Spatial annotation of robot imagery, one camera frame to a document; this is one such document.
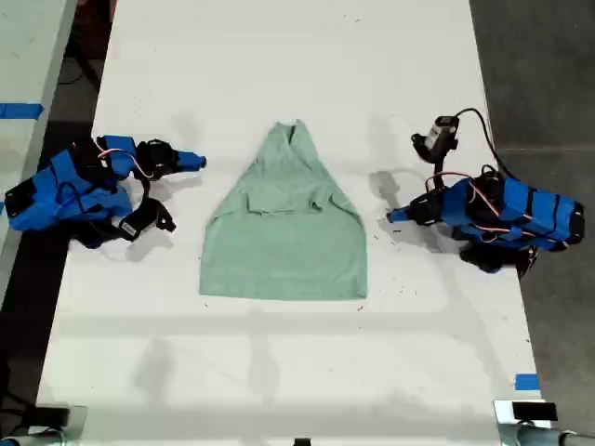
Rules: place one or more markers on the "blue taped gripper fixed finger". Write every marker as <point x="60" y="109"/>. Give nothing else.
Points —
<point x="402" y="212"/>
<point x="191" y="155"/>

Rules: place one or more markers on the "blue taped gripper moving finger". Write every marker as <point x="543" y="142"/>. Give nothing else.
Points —
<point x="190" y="165"/>
<point x="402" y="219"/>

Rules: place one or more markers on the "pale green t-shirt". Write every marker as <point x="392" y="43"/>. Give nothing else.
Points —
<point x="283" y="232"/>

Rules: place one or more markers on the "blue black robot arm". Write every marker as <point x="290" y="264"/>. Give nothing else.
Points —
<point x="70" y="195"/>
<point x="525" y="209"/>

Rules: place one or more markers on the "long blue tape strip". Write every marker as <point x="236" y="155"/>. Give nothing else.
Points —
<point x="21" y="110"/>

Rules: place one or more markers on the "pale side table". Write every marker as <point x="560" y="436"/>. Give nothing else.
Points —
<point x="28" y="69"/>

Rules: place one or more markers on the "short blue tape strip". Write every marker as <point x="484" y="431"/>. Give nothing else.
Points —
<point x="527" y="382"/>

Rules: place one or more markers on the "small black box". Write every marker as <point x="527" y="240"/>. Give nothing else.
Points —
<point x="51" y="415"/>
<point x="534" y="411"/>

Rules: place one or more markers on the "small black clip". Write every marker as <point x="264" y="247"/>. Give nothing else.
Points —
<point x="302" y="442"/>

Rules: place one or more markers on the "grey metal pipe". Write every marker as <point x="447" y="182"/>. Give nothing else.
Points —
<point x="534" y="436"/>

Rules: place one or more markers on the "black camera stalk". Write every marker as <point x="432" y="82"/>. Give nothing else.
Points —
<point x="439" y="169"/>
<point x="160" y="216"/>

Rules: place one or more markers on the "black camera box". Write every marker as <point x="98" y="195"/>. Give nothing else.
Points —
<point x="439" y="135"/>
<point x="135" y="225"/>

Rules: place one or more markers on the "metal table clamp bracket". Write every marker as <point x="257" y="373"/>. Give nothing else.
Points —
<point x="503" y="413"/>
<point x="76" y="418"/>

